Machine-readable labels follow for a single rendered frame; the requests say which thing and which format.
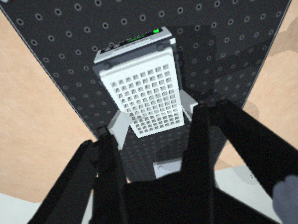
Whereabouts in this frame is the white well plate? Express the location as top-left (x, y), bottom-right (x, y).
top-left (99, 47), bottom-right (184, 138)

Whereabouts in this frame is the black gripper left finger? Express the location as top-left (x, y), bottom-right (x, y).
top-left (27, 109), bottom-right (129, 224)

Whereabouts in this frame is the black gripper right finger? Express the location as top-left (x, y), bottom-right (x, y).
top-left (167, 89), bottom-right (298, 224)

